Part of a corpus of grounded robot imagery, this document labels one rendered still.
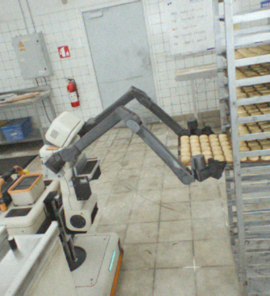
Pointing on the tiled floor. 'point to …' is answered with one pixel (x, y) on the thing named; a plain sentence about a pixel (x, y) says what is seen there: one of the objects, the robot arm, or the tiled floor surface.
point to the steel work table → (22, 106)
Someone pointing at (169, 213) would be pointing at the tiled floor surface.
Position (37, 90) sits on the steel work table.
